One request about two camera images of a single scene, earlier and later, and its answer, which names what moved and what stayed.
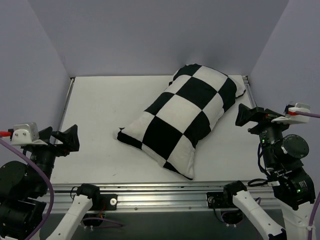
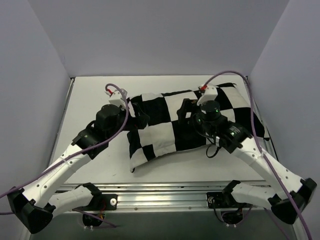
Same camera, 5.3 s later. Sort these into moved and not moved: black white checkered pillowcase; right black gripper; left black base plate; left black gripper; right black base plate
Moved: left black gripper; black white checkered pillowcase; right black gripper
Not moved: left black base plate; right black base plate
